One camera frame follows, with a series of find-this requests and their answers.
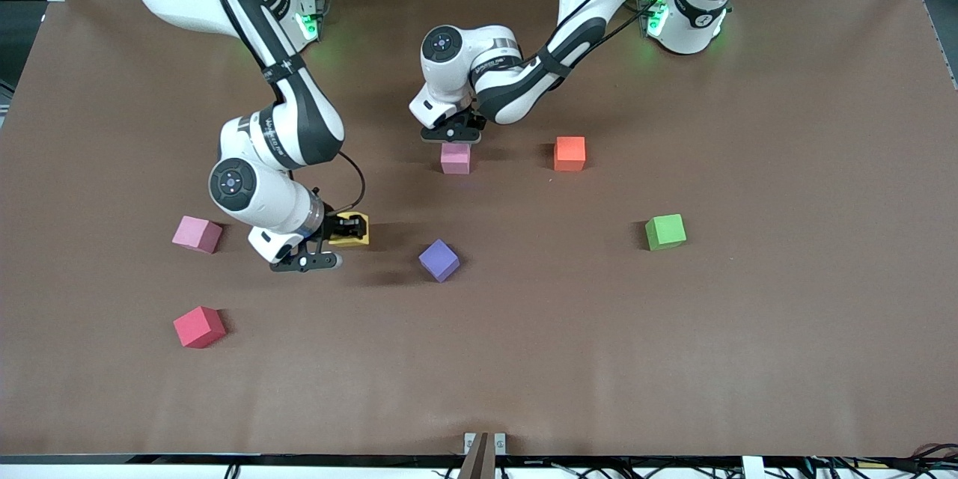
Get purple foam cube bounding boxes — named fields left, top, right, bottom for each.
left=418, top=239, right=460, bottom=283

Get pink foam cube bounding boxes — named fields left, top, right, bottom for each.
left=441, top=144, right=472, bottom=175
left=171, top=216, right=224, bottom=254

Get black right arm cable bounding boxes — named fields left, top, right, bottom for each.
left=193, top=0, right=367, bottom=216

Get orange foam cube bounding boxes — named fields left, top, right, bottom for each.
left=554, top=136, right=586, bottom=172

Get green foam cube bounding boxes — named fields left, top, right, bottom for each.
left=645, top=213, right=687, bottom=251

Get metal table edge clamp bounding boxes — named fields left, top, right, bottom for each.
left=463, top=432, right=507, bottom=479

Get red foam cube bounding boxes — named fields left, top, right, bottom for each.
left=173, top=305, right=227, bottom=350

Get brown paper table cover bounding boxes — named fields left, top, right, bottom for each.
left=0, top=0, right=958, bottom=459

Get yellow foam cube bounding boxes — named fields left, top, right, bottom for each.
left=329, top=212, right=370, bottom=248

